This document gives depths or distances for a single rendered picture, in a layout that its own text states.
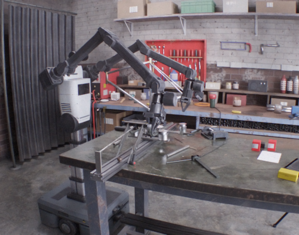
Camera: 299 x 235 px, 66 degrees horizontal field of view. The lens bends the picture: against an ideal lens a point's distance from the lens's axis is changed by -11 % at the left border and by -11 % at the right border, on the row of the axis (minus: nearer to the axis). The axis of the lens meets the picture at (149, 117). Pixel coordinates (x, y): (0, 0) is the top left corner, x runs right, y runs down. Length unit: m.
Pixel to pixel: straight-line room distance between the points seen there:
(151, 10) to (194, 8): 0.57
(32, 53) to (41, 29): 0.38
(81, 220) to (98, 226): 0.51
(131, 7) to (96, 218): 2.84
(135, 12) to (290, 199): 3.07
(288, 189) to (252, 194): 0.14
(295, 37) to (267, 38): 0.36
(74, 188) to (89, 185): 0.79
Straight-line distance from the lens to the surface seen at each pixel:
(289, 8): 3.22
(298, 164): 1.24
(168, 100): 1.26
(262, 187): 1.02
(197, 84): 1.62
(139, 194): 1.94
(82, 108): 1.89
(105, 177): 1.02
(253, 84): 3.26
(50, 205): 2.15
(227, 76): 3.43
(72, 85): 1.82
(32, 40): 3.75
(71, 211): 2.01
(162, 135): 1.34
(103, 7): 4.18
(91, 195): 1.38
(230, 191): 1.00
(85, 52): 1.55
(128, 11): 3.63
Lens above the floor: 1.33
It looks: 12 degrees down
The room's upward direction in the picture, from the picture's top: straight up
